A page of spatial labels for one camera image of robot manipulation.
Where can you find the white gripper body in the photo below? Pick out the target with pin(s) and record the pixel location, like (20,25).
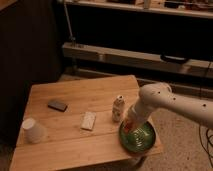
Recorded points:
(137,115)

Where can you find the red pepper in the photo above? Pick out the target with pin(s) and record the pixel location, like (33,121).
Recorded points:
(129,126)

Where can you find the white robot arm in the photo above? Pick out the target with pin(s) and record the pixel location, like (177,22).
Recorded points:
(160,95)

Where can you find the green ceramic bowl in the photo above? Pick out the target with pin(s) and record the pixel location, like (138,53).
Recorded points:
(140,140)

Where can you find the white patterned bottle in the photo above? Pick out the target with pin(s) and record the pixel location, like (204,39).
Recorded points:
(118,108)

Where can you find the black object on shelf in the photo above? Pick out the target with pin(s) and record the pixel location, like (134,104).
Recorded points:
(171,59)

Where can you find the white rectangular block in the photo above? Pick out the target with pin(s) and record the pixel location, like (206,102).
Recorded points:
(88,121)

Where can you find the long metal shelf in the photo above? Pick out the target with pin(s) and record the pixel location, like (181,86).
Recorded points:
(150,65)

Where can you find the wooden table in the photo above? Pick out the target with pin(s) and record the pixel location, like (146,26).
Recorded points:
(67,145)

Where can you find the dark grey rectangular block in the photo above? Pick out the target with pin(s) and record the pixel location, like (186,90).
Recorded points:
(57,105)

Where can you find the metal vertical pole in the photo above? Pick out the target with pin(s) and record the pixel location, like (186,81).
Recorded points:
(71,37)

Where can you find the white paper cup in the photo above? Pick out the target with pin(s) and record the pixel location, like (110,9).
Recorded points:
(34,132)

